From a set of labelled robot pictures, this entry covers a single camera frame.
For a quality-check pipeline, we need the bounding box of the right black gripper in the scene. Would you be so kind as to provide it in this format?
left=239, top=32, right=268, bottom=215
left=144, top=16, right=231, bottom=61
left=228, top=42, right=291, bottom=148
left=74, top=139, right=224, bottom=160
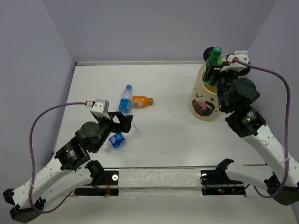
left=202, top=60, right=237, bottom=111

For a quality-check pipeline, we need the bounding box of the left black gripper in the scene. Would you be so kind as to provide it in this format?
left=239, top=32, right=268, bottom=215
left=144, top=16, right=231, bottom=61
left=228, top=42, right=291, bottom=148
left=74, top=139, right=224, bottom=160
left=93, top=111, right=134, bottom=153

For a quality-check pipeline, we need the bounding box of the green plastic bottle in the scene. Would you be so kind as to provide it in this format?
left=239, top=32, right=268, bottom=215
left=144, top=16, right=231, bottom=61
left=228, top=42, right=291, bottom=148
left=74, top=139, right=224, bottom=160
left=202, top=46, right=224, bottom=85

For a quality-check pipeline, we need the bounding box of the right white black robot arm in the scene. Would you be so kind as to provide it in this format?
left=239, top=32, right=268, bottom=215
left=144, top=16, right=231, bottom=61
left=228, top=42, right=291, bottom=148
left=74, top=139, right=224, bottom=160
left=204, top=63, right=299, bottom=205

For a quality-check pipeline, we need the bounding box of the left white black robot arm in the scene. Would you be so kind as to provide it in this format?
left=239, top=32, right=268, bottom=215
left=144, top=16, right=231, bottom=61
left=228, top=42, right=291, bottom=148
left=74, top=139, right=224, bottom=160
left=3, top=112, right=133, bottom=223

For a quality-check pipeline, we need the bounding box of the cream bin with black ears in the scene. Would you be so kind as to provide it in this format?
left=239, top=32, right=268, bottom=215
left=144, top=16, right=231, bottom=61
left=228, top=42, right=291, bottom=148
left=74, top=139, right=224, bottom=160
left=188, top=56, right=250, bottom=121

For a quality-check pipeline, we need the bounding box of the upright-lying blue label water bottle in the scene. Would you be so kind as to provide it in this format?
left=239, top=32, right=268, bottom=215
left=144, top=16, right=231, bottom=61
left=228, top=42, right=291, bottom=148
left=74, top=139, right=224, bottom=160
left=118, top=84, right=133, bottom=114

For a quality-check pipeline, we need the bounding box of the left blue label water bottle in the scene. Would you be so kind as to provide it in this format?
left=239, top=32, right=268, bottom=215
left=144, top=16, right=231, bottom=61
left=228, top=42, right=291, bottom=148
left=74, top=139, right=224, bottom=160
left=102, top=122, right=140, bottom=153

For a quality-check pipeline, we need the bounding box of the orange juice bottle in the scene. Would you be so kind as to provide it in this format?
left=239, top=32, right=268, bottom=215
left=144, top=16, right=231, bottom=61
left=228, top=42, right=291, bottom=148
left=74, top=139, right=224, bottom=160
left=132, top=96, right=153, bottom=108

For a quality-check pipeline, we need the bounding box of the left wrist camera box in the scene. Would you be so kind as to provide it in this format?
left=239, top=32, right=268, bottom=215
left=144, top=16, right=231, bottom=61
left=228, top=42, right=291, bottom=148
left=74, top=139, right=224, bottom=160
left=90, top=99, right=110, bottom=119

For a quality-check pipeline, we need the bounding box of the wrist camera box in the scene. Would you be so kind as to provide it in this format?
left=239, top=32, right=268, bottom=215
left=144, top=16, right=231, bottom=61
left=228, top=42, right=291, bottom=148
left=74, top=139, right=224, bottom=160
left=90, top=99, right=110, bottom=119
left=221, top=50, right=249, bottom=72

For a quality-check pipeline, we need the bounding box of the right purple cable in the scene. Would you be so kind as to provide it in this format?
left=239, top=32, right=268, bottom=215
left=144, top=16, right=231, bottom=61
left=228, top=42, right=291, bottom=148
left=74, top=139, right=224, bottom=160
left=232, top=57, right=291, bottom=199

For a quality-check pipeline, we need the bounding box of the purple cable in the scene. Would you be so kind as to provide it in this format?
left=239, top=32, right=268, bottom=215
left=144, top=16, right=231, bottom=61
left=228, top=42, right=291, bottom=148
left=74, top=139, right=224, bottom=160
left=28, top=101, right=94, bottom=214
left=232, top=57, right=291, bottom=199

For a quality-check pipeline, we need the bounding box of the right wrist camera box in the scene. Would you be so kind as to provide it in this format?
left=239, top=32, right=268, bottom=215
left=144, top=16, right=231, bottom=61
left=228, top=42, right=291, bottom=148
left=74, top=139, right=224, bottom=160
left=221, top=50, right=249, bottom=72

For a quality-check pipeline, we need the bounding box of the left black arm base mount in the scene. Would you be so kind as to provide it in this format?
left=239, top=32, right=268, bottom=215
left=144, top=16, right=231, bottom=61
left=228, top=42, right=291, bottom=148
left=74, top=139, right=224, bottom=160
left=73, top=169, right=119, bottom=196

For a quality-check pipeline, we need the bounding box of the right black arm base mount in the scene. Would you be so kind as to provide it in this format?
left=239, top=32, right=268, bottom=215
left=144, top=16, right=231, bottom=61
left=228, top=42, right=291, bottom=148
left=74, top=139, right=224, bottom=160
left=199, top=169, right=246, bottom=196

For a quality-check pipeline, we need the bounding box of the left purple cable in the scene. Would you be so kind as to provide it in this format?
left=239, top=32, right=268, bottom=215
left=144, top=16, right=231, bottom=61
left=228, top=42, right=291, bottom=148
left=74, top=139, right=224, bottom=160
left=28, top=101, right=94, bottom=214

